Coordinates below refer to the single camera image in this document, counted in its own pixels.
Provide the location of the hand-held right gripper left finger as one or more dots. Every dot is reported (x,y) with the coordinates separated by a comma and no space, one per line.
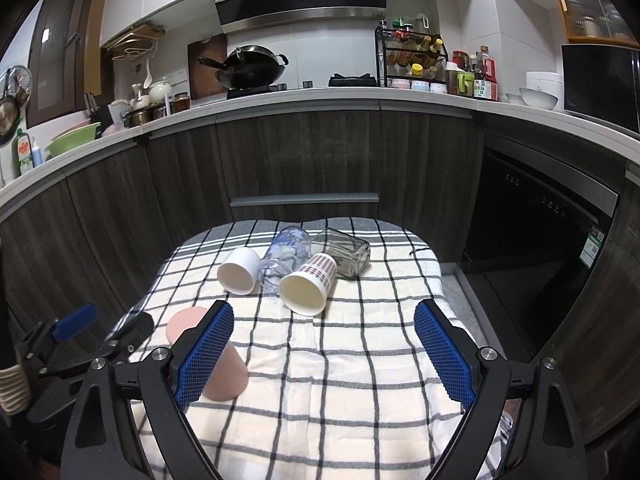
(206,355)

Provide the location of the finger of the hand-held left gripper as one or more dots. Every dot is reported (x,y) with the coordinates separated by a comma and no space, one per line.
(75,321)
(132,331)

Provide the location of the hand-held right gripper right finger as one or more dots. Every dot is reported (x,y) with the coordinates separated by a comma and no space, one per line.
(445,355)

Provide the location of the pink cup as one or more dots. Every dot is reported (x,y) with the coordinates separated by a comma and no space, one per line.
(230,375)

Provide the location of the white cup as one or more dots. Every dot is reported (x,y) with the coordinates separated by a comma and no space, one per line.
(240,270)

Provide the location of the patterned paper cup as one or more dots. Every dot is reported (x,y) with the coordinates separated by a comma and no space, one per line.
(309,282)

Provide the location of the clear plastic cup blue print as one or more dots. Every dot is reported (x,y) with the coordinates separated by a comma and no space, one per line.
(289,250)

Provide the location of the square clear glass cup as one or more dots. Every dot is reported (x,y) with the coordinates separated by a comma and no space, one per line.
(350,257)

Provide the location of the black checked white cloth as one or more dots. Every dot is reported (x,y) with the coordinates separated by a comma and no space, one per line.
(325,360)

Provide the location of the black built-in dishwasher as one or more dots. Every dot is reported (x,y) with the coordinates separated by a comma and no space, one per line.
(530,240)

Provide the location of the green dish soap bottle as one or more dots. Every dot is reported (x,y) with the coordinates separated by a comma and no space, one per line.
(22,152)

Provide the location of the green plastic basin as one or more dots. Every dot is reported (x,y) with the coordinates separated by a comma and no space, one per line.
(75,142)

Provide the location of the black knife block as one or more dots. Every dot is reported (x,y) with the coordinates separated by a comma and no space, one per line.
(100,112)

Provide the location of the steel pot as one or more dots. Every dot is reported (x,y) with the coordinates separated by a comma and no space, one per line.
(142,116)

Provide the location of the hanging frying pan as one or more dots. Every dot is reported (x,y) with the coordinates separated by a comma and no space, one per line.
(10,110)

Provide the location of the brown glass jar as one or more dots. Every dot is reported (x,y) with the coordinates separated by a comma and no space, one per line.
(181,102)

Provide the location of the white teapot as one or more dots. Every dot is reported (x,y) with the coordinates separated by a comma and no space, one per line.
(160,91)

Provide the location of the white ladle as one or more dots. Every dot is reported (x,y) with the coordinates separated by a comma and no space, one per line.
(148,77)

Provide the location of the small white bowl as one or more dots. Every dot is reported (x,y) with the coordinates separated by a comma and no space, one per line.
(514,98)

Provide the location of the white small jar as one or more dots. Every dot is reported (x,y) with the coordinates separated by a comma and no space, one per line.
(438,87)

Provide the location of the dark wooden cutting board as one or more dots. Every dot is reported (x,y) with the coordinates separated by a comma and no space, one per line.
(200,70)

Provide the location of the blue small jar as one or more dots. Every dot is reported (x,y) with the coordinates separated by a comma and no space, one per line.
(420,85)

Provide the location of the brown door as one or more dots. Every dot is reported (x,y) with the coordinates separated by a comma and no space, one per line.
(55,50)

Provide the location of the large white bowl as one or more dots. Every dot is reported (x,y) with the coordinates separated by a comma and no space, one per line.
(540,99)

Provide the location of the pink small jar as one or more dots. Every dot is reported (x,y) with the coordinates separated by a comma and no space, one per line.
(400,83)

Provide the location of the red label bottle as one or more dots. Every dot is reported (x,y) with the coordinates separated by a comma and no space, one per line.
(491,80)

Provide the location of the black gas stove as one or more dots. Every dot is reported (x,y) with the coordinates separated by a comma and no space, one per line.
(300,87)

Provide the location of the black wok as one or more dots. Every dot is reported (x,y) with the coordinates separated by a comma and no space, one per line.
(250,67)

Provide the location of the white lidded pot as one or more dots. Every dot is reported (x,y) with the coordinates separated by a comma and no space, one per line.
(544,80)

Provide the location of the red lid jar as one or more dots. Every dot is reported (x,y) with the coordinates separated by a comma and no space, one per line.
(460,60)

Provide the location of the dark sauce bottle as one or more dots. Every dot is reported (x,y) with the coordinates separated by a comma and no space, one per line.
(482,60)

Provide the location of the row of seasoning bottles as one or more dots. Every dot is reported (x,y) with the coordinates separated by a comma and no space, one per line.
(415,52)

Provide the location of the black microwave oven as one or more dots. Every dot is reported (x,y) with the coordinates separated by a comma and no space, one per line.
(600,85)

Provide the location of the white plastic jug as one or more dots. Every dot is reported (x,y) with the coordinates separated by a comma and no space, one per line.
(421,22)

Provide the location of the wall rack with wooden boards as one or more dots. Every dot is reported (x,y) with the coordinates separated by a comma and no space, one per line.
(132,40)

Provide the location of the wooden frame glass cabinet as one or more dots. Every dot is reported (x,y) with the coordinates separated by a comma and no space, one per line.
(590,10)

